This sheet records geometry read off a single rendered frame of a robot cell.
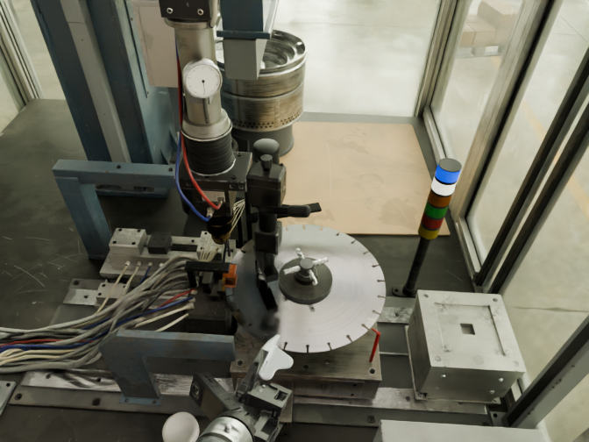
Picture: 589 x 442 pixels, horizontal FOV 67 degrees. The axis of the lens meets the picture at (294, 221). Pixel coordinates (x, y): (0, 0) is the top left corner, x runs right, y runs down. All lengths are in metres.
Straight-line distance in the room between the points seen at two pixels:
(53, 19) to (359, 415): 1.14
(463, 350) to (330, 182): 0.73
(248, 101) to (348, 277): 0.67
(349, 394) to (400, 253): 0.47
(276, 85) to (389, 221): 0.52
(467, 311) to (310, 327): 0.35
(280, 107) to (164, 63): 0.75
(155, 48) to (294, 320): 0.52
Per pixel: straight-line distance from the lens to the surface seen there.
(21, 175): 1.72
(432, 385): 1.00
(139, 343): 0.85
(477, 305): 1.04
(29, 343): 1.22
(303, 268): 0.89
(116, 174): 1.10
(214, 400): 0.77
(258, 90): 1.37
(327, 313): 0.89
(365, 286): 0.94
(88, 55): 1.27
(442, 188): 0.94
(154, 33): 0.70
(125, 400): 1.07
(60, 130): 1.90
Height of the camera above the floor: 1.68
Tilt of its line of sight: 44 degrees down
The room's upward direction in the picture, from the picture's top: 2 degrees clockwise
